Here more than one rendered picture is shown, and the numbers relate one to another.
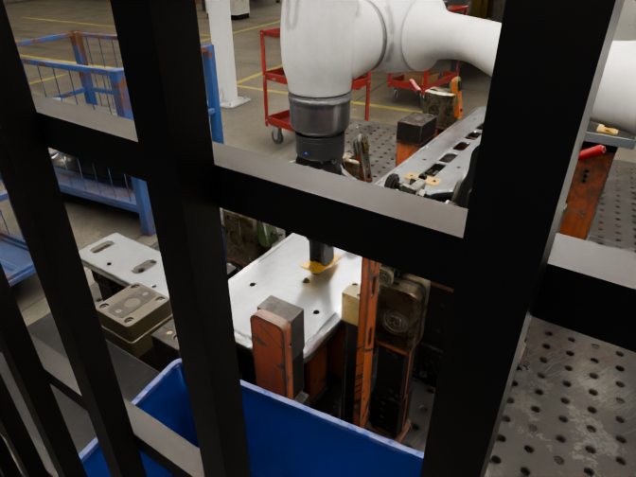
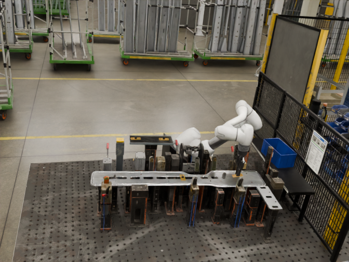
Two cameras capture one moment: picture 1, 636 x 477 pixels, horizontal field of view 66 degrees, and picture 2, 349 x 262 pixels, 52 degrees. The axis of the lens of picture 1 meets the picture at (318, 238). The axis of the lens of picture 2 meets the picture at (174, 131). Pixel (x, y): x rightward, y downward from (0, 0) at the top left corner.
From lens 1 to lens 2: 3.32 m
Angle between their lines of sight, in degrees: 109
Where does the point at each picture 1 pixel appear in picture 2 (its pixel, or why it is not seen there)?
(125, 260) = (271, 200)
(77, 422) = (290, 177)
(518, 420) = not seen: hidden behind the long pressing
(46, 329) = (292, 189)
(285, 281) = (245, 179)
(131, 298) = (278, 181)
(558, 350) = not seen: hidden behind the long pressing
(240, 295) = (255, 182)
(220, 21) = not seen: outside the picture
